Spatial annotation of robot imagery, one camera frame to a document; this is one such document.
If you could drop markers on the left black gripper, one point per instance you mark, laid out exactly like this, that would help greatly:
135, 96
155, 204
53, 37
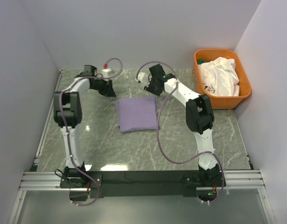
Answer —
108, 90

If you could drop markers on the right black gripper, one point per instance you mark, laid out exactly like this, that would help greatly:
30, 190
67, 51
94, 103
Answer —
150, 89

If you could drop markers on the purple t shirt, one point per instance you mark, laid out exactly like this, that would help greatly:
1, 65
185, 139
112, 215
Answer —
137, 114

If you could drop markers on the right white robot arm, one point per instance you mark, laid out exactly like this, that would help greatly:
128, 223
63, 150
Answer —
199, 119

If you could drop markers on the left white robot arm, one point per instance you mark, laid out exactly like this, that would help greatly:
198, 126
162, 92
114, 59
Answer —
68, 115

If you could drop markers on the green object in basket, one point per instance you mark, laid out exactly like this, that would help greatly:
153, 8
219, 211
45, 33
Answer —
200, 61

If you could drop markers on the orange plastic basket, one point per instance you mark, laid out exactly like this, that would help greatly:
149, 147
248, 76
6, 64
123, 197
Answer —
219, 103

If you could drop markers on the white t shirt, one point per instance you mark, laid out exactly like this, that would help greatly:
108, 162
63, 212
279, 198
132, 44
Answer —
219, 77

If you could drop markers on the black mounting base bar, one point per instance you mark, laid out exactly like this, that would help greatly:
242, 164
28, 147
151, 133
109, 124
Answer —
142, 183

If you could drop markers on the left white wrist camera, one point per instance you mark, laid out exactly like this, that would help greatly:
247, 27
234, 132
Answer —
106, 71

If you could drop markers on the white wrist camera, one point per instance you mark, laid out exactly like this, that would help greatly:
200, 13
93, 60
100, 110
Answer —
106, 71
143, 79

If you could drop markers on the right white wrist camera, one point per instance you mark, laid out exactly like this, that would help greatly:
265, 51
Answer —
143, 79

